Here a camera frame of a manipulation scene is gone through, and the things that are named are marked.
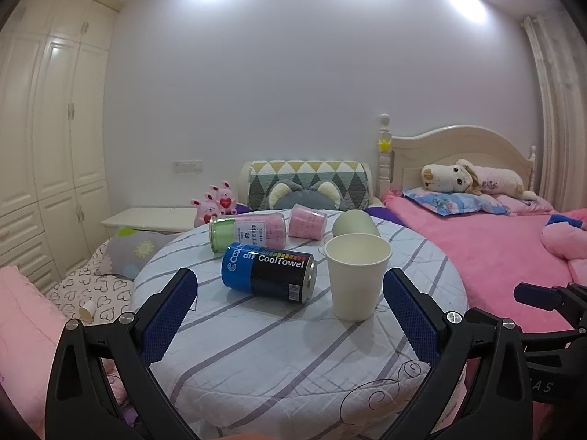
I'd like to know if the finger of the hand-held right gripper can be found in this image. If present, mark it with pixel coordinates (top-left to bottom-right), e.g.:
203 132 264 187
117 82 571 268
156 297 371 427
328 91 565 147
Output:
514 282 587 331

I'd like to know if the grey bear cushion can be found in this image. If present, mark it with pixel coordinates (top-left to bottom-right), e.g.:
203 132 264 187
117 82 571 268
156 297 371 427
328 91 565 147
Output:
268 180 341 212

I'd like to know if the pink quilt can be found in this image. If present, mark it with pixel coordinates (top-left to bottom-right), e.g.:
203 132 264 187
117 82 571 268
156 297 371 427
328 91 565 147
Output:
0 265 134 432

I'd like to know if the cream wardrobe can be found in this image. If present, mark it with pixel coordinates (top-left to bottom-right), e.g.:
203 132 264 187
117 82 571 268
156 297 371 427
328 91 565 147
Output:
0 0 121 295

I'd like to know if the grey flower pillow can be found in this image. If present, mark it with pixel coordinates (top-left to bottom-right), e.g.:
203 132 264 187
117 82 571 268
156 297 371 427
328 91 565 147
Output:
105 226 181 281

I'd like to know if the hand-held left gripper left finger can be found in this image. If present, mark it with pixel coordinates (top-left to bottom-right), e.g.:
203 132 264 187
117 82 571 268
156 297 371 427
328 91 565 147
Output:
45 268 203 440

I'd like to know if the dog plush toy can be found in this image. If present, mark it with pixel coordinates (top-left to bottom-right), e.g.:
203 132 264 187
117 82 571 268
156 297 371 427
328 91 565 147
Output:
421 159 538 201

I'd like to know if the triangle patterned quilted cushion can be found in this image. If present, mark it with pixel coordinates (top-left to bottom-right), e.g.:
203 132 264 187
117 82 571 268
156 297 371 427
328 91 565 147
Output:
240 160 375 212

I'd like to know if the white curtain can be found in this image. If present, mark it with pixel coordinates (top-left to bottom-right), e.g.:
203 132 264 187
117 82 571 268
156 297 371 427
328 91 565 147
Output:
521 15 587 214

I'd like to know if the blue printed pillow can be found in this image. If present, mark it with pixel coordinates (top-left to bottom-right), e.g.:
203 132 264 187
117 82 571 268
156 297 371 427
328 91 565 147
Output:
402 187 511 217

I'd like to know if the clear tube with green lid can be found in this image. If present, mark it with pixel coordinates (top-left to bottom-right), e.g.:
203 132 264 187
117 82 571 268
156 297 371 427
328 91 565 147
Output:
209 213 291 254

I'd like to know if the heart printed sheet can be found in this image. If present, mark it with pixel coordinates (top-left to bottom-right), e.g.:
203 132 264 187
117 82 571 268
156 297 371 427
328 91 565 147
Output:
45 237 136 322

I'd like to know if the pink bunny plush toy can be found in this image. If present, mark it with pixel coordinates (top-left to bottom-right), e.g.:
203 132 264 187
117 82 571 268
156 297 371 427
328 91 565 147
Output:
192 193 221 228
210 180 238 216

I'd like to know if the pink pillow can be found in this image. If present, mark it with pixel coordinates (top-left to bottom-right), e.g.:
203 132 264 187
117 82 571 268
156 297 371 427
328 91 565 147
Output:
540 208 587 260

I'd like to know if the blue and black can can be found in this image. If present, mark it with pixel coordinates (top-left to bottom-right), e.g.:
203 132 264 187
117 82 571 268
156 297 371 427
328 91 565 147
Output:
221 241 317 304

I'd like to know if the small pink cup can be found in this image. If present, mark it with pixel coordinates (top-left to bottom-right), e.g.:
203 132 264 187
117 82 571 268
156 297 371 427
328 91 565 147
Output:
288 203 328 242

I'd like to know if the pale green cup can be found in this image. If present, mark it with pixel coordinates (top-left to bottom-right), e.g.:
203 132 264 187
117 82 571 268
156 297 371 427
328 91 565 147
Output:
333 209 381 239

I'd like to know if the white nightstand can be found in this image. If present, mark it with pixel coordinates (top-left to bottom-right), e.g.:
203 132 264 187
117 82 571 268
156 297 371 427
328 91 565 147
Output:
101 206 199 235

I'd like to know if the pink bed blanket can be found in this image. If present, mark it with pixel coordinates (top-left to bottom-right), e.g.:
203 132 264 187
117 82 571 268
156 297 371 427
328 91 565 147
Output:
382 190 587 336

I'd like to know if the blue cloth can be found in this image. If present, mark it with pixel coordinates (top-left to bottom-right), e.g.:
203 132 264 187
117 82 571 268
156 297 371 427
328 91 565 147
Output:
546 213 585 229

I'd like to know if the purple cloth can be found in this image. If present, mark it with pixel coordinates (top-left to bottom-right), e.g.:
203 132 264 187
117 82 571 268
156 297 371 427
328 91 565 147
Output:
365 206 406 227

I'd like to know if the white paper cup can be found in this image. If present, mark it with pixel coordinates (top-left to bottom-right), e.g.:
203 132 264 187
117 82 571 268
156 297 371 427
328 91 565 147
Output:
324 233 392 322

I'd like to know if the cream bed headboard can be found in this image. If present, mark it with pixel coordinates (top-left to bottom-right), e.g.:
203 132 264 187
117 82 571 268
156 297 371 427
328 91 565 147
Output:
377 114 538 196

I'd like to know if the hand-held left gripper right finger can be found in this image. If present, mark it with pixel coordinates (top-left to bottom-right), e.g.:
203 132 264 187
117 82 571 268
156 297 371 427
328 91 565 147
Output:
383 268 533 440

